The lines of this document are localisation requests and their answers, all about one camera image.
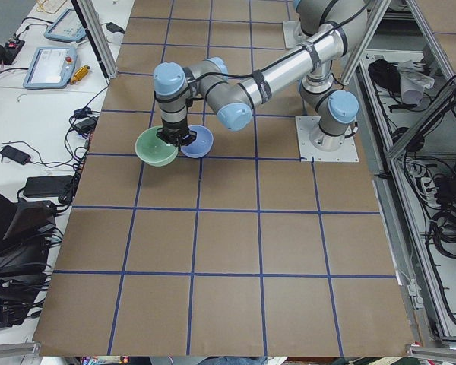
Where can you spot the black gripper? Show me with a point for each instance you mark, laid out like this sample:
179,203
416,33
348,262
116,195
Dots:
173,129

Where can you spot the green bowl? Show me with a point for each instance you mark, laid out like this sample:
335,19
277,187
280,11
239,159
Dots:
153,150

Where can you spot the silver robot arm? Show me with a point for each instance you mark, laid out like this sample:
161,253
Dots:
330,30

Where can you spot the blue bowl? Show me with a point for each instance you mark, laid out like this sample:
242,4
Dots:
202,145

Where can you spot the black power adapter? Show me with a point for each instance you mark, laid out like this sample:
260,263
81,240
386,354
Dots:
46,186

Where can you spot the teach pendant near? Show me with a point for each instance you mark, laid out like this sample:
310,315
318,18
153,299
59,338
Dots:
51,67

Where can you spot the teach pendant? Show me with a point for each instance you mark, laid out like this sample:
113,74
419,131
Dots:
51,67
67,28

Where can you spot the teach pendant far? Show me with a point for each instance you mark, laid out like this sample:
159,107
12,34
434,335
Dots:
67,28

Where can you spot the black smartphone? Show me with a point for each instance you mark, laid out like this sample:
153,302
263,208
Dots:
15,155

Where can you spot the black laptop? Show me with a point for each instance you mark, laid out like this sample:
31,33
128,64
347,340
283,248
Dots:
25,231

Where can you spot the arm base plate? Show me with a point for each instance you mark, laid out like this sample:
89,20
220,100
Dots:
292,33
315,146

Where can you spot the aluminium frame post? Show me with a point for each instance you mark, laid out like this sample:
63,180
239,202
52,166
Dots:
90,21

